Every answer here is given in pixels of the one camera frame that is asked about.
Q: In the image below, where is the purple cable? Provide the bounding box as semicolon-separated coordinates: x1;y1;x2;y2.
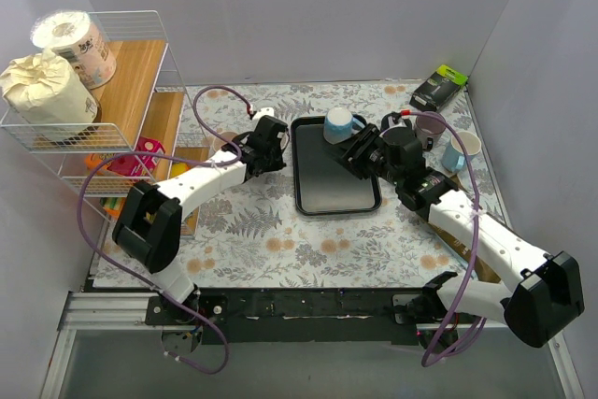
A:
77;85;256;376
380;108;487;368

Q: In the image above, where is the light blue faceted mug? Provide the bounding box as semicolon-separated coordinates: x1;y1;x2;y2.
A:
441;131;482;173

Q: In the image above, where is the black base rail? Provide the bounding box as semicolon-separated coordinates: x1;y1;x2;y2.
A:
69;284;505;347

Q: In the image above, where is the white toilet paper roll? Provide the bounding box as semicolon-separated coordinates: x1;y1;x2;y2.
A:
30;10;117;90

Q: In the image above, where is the black green box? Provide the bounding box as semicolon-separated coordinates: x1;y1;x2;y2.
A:
409;64;468;112

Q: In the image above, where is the colourful sponge pack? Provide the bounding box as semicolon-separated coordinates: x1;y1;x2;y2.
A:
100;197;124;214

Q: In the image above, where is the blue mug white base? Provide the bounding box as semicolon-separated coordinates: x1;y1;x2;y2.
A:
323;107;365;145

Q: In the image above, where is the cream wrapped paper roll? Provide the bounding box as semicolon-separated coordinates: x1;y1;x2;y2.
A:
1;49;99;142

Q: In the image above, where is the dark grey mug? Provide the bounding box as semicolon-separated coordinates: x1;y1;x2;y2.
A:
380;112;413;133

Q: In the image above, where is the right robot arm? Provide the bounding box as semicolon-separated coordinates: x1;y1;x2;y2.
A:
330;124;584;348

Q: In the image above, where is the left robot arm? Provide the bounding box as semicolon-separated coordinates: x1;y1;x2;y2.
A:
112;108;289;324

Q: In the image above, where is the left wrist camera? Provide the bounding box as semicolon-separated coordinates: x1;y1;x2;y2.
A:
249;106;275;121

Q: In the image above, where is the brown coffee bag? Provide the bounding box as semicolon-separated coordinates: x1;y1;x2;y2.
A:
420;174;501;283

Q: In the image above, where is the white wire shelf rack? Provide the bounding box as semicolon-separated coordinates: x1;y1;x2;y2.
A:
1;10;207;219

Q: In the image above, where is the pink snack box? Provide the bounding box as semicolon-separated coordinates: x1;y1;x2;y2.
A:
106;136;164;177

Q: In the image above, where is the black rectangular tray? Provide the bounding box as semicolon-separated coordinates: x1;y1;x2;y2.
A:
291;116;381;216

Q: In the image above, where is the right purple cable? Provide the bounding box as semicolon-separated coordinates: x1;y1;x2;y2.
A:
380;108;487;368

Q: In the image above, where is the orange snack packet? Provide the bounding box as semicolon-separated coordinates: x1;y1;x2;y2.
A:
83;153;109;175

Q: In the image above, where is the floral table mat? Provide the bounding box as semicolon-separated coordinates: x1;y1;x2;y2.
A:
92;80;508;289

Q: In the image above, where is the yellow orange snack bag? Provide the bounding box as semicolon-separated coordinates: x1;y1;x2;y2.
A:
169;163;190;178

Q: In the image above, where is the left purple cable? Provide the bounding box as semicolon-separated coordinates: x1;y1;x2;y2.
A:
77;85;256;376

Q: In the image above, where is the pink mug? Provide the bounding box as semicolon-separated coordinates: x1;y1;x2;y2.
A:
210;131;237;155

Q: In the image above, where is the purple mug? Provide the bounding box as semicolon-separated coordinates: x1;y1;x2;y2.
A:
415;112;447;151

